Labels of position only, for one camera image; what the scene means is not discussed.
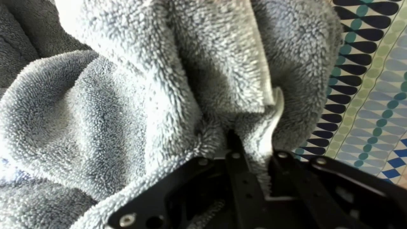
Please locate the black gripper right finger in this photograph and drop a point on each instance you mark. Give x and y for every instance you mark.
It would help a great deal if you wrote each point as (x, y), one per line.
(336, 195)

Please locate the patterned blue white bedspread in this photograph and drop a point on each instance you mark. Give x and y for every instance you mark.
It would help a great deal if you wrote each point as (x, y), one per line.
(364, 123)

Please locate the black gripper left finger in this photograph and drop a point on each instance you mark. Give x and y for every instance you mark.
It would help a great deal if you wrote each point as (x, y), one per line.
(193, 189)

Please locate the grey-blue terry towel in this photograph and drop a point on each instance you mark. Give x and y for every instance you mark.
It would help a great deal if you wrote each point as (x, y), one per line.
(103, 99)

